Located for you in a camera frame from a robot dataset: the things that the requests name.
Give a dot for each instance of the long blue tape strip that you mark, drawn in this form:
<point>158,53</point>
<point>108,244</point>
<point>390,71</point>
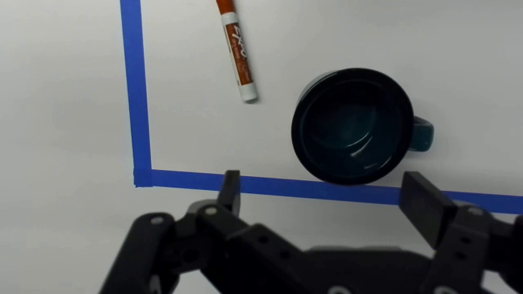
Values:
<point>327,189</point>

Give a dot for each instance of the short blue tape strip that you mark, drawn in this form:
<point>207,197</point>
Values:
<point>136,87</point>

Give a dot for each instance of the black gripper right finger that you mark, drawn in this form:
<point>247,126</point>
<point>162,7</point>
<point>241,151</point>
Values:
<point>463,239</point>

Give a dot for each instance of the red and white marker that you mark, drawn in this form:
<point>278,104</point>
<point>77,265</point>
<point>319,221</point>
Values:
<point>238,51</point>

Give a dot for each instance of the dark teal mug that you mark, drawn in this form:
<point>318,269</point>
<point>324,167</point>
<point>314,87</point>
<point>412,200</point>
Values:
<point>352,125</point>

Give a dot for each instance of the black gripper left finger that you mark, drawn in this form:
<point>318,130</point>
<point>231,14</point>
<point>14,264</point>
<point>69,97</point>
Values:
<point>164,251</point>

